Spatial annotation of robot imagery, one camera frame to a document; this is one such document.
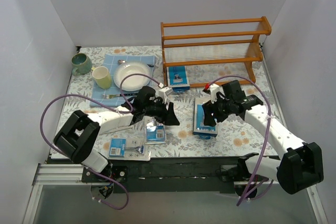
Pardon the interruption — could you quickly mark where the white paper plate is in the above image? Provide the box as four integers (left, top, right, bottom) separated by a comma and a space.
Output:
113, 61, 153, 91

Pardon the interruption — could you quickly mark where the floral table mat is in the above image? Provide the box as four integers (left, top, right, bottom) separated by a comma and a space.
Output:
57, 46, 285, 158

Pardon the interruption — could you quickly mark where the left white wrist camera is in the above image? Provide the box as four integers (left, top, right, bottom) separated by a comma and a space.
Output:
156, 83, 173, 104

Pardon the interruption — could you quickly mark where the black handled fork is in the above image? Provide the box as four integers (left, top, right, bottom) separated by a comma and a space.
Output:
102, 93, 137, 99

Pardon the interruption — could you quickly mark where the pale yellow cup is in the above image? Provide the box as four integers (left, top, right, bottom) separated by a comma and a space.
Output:
92, 66, 112, 89

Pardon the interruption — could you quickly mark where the blue checked cloth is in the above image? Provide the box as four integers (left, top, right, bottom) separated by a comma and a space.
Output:
91, 54, 155, 107

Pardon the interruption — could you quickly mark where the orange wooden shelf rack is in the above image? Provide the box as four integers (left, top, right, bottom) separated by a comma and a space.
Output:
160, 16, 272, 85

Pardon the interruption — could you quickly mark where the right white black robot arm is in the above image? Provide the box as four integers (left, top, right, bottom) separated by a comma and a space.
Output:
202, 80, 324, 195

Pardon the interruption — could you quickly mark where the white blue harrys razor box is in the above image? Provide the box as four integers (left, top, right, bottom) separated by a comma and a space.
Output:
193, 98, 218, 140

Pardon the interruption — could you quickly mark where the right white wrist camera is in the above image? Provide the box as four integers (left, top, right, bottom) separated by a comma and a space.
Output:
203, 83, 220, 103

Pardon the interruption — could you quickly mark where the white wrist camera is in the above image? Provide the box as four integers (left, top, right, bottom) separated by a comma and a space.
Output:
156, 83, 173, 104
203, 83, 220, 103

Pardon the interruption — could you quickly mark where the green ceramic mug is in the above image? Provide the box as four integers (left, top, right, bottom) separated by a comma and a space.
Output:
71, 53, 92, 76

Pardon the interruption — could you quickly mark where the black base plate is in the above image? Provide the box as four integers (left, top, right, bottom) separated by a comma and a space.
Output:
81, 156, 270, 195

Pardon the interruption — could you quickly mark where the razor blister pack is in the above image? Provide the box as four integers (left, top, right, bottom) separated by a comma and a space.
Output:
144, 116, 166, 145
108, 138, 151, 162
106, 125, 133, 134

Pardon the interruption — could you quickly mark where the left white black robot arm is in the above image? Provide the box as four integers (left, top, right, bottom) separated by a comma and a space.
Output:
53, 86, 180, 182

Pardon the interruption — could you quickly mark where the aluminium frame rail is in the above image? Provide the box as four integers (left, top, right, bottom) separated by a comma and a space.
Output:
24, 159, 328, 223

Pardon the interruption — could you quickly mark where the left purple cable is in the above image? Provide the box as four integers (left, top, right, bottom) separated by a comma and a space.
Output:
39, 72, 163, 210

